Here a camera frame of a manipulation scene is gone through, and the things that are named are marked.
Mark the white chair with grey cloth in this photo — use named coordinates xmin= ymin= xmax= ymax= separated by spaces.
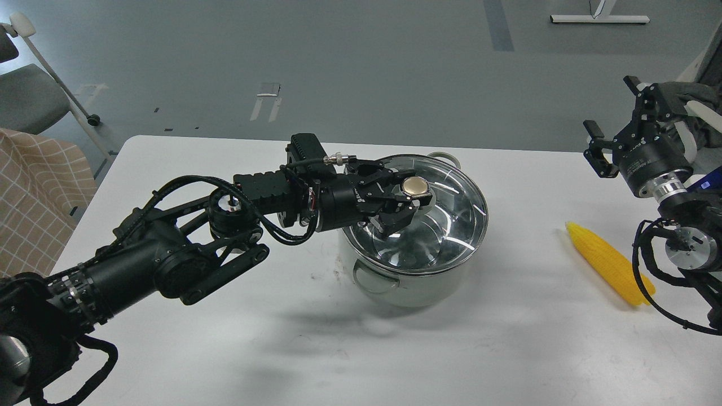
xmin=672 ymin=27 xmax=721 ymax=187

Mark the pale green steel pot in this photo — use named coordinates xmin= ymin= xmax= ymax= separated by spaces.
xmin=340 ymin=152 xmax=489 ymax=308

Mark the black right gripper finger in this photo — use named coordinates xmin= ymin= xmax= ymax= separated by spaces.
xmin=583 ymin=119 xmax=619 ymax=178
xmin=622 ymin=75 xmax=688 ymax=134

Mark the glass pot lid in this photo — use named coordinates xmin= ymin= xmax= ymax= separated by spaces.
xmin=341 ymin=152 xmax=489 ymax=276

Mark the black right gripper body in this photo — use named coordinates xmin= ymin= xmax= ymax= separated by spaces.
xmin=612 ymin=121 xmax=693 ymax=198

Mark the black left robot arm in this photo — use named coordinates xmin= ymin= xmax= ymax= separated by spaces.
xmin=1 ymin=134 xmax=433 ymax=405

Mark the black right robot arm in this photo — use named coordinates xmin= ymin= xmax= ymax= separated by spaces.
xmin=583 ymin=76 xmax=721 ymax=335

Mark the white desk foot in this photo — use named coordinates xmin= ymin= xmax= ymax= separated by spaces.
xmin=549 ymin=1 xmax=650 ymax=25

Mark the yellow corn cob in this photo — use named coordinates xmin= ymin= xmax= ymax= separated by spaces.
xmin=565 ymin=222 xmax=651 ymax=306

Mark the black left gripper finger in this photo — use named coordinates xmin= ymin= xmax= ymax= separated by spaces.
xmin=345 ymin=159 xmax=417 ymax=195
xmin=361 ymin=192 xmax=436 ymax=237

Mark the beige checkered cloth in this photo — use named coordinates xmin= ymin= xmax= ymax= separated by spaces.
xmin=1 ymin=129 xmax=97 ymax=277

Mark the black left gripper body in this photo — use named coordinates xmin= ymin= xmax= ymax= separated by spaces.
xmin=314 ymin=173 xmax=390 ymax=232

